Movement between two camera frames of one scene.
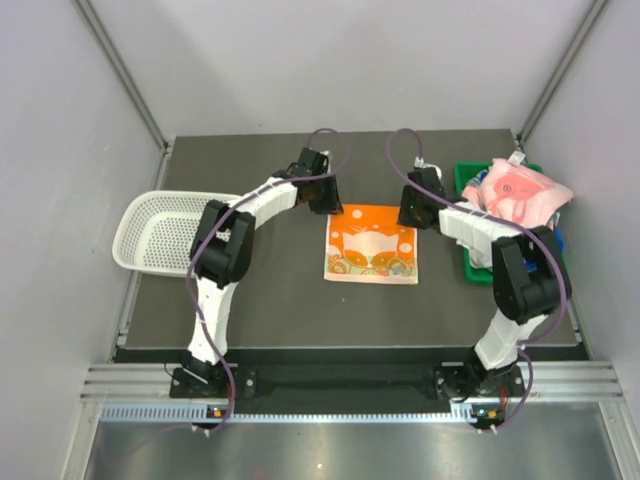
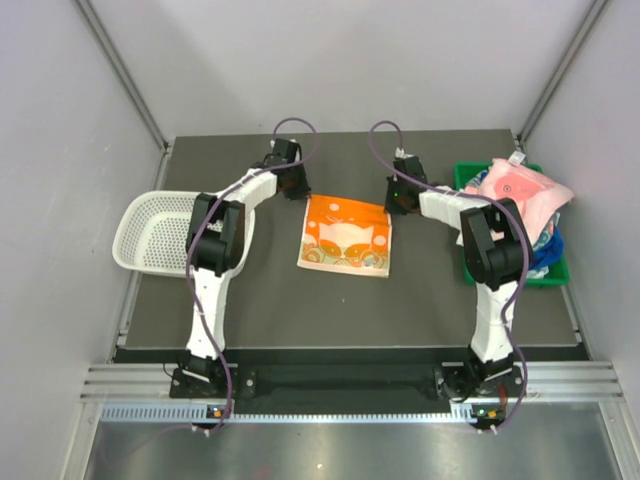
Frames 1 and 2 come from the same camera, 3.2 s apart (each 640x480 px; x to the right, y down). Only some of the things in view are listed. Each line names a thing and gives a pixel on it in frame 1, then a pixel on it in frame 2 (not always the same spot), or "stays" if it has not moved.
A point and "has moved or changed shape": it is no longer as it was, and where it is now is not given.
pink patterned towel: x=518 y=194 stays
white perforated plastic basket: x=156 y=230 stays
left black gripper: x=331 y=204 → x=302 y=189
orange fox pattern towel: x=367 y=244 has moved or changed shape
